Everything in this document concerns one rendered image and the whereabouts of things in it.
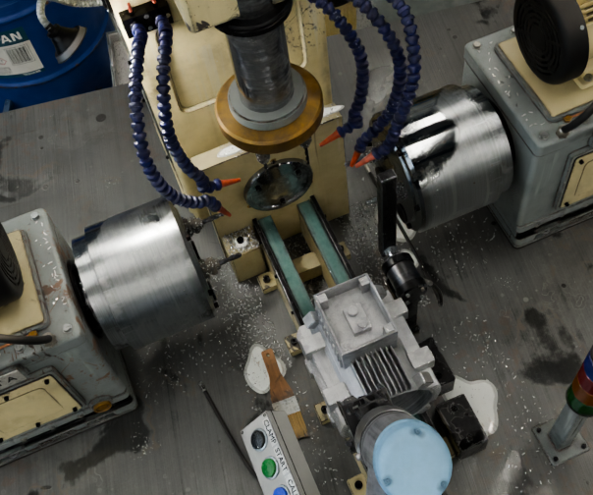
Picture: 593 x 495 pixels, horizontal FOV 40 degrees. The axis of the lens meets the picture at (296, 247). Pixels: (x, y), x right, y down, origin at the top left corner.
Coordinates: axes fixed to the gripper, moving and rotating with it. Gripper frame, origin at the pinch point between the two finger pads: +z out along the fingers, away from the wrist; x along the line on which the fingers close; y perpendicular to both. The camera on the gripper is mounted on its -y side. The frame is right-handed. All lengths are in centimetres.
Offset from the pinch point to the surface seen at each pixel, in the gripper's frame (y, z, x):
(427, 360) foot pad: 4.8, 4.1, -14.4
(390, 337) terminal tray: 11.4, 1.0, -9.5
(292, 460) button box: -0.5, 0.9, 12.7
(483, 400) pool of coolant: -10.9, 26.6, -26.5
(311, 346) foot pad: 14.0, 9.4, 2.3
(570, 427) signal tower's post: -16.3, 7.4, -34.2
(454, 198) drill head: 28.1, 17.6, -33.5
